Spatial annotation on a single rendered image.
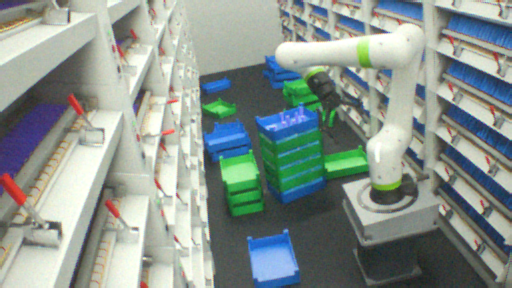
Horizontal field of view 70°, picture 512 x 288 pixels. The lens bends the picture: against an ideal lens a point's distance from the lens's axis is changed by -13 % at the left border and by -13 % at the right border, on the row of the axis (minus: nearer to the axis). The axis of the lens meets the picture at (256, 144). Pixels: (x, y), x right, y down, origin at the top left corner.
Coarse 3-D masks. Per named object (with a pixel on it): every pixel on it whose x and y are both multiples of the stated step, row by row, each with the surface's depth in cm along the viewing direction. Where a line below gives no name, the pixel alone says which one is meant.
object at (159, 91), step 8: (144, 88) 148; (152, 88) 149; (160, 88) 149; (160, 96) 150; (136, 104) 139; (152, 112) 134; (152, 120) 128; (160, 120) 129; (144, 128) 121; (152, 128) 122; (160, 128) 123; (160, 136) 128; (152, 152) 107; (152, 160) 95; (152, 168) 96
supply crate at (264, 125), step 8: (288, 112) 237; (304, 112) 239; (312, 112) 230; (256, 120) 230; (264, 120) 233; (272, 120) 235; (280, 120) 237; (312, 120) 222; (264, 128) 221; (272, 128) 214; (280, 128) 229; (288, 128) 218; (296, 128) 220; (304, 128) 222; (272, 136) 215; (280, 136) 217
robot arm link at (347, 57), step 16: (288, 48) 152; (304, 48) 148; (320, 48) 144; (336, 48) 139; (352, 48) 135; (288, 64) 153; (304, 64) 150; (320, 64) 147; (336, 64) 143; (352, 64) 138
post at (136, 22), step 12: (144, 0) 137; (132, 12) 136; (144, 12) 137; (120, 24) 138; (132, 24) 138; (144, 24) 139; (156, 48) 148; (156, 60) 145; (156, 72) 147; (168, 96) 159; (168, 108) 153; (168, 120) 155; (180, 156) 162; (180, 168) 164; (192, 204) 172; (192, 216) 174; (204, 240) 180
